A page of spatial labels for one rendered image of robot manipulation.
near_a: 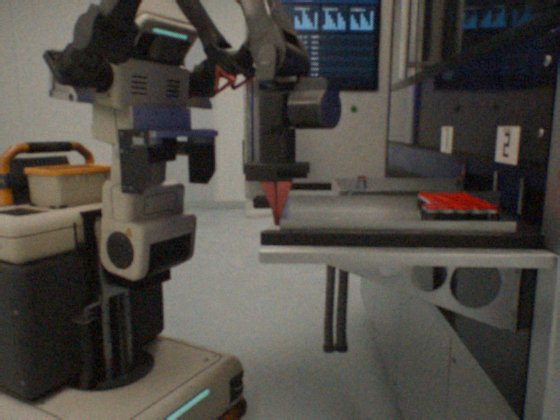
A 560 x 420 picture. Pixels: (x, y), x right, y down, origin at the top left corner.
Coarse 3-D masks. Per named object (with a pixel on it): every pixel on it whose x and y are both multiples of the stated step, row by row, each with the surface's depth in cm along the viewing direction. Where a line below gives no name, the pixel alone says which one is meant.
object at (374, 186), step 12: (336, 180) 129; (348, 180) 129; (372, 180) 129; (384, 180) 129; (396, 180) 129; (408, 180) 128; (420, 180) 128; (432, 180) 128; (444, 180) 128; (456, 180) 128; (336, 192) 112; (348, 192) 104; (360, 192) 104; (372, 192) 104; (384, 192) 104; (396, 192) 104; (408, 192) 104; (468, 192) 103; (480, 192) 103; (492, 192) 103; (492, 204) 103
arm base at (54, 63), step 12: (72, 48) 106; (48, 60) 106; (60, 60) 107; (72, 60) 106; (84, 60) 106; (96, 60) 107; (60, 72) 107; (72, 72) 107; (84, 72) 107; (96, 72) 110; (60, 84) 106; (72, 84) 108; (84, 84) 111; (96, 84) 113
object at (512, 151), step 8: (504, 128) 81; (512, 128) 78; (504, 136) 81; (512, 136) 78; (512, 144) 78; (496, 152) 84; (504, 152) 81; (512, 152) 78; (496, 160) 84; (504, 160) 81; (512, 160) 78
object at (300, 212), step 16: (288, 208) 93; (304, 208) 97; (320, 208) 97; (336, 208) 97; (352, 208) 96; (368, 208) 96; (384, 208) 96; (400, 208) 96; (416, 208) 96; (288, 224) 72; (304, 224) 71; (320, 224) 71; (336, 224) 71; (352, 224) 71; (368, 224) 71; (384, 224) 71; (400, 224) 71; (416, 224) 70; (432, 224) 70; (448, 224) 70; (464, 224) 70; (480, 224) 70; (496, 224) 70; (512, 224) 70
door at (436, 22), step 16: (432, 0) 132; (448, 0) 117; (464, 0) 106; (432, 16) 132; (448, 16) 117; (464, 16) 106; (432, 32) 132; (448, 32) 117; (416, 48) 150; (432, 48) 131; (448, 48) 117; (432, 64) 131
